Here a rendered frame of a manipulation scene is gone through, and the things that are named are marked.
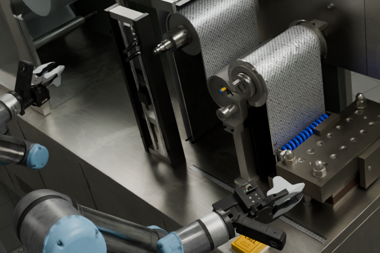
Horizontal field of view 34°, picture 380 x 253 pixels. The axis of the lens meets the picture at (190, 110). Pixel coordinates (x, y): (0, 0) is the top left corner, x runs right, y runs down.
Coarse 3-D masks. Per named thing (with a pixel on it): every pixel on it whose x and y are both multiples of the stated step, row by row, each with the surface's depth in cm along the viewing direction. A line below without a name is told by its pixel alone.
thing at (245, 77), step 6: (240, 72) 171; (234, 78) 172; (240, 78) 170; (246, 78) 169; (240, 84) 171; (246, 84) 169; (252, 84) 169; (240, 90) 173; (246, 90) 171; (252, 90) 169; (246, 96) 172; (252, 96) 172
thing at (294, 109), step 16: (320, 64) 182; (304, 80) 179; (320, 80) 185; (288, 96) 176; (304, 96) 182; (320, 96) 187; (272, 112) 174; (288, 112) 179; (304, 112) 184; (320, 112) 190; (272, 128) 176; (288, 128) 181; (304, 128) 187; (272, 144) 179
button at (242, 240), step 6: (240, 240) 169; (246, 240) 169; (252, 240) 169; (234, 246) 168; (240, 246) 168; (246, 246) 167; (252, 246) 167; (258, 246) 166; (264, 246) 168; (240, 252) 168; (246, 252) 165; (252, 252) 165; (258, 252) 167
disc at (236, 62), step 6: (234, 60) 171; (240, 60) 169; (228, 66) 175; (234, 66) 173; (246, 66) 169; (252, 66) 167; (228, 72) 176; (258, 72) 166; (258, 78) 167; (264, 84) 167; (234, 90) 179; (264, 90) 168; (264, 96) 169; (252, 102) 175; (258, 102) 173; (264, 102) 171
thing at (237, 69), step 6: (312, 30) 180; (318, 42) 180; (240, 66) 170; (234, 72) 174; (246, 72) 169; (252, 72) 168; (252, 78) 169; (258, 84) 168; (258, 90) 169; (258, 96) 171
